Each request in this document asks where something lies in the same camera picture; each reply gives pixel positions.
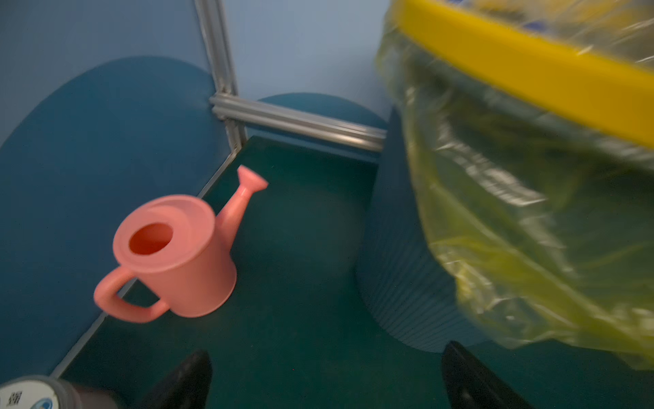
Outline left aluminium frame post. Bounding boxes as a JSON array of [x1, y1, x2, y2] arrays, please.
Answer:
[[194, 0, 248, 155]]

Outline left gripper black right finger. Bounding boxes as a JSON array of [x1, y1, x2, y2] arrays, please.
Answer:
[[441, 341, 534, 409]]

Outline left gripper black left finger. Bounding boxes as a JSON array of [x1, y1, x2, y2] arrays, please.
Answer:
[[134, 349, 213, 409]]

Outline yellow rim waste bin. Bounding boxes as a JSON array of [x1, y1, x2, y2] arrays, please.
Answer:
[[376, 1, 653, 370]]

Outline aluminium back frame rail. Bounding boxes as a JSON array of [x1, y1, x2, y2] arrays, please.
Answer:
[[209, 94, 386, 153]]

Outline round green lid jar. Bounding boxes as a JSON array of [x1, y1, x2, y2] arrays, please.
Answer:
[[1, 375, 124, 409]]

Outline pink watering can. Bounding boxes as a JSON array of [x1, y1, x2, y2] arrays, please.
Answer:
[[94, 165, 268, 323]]

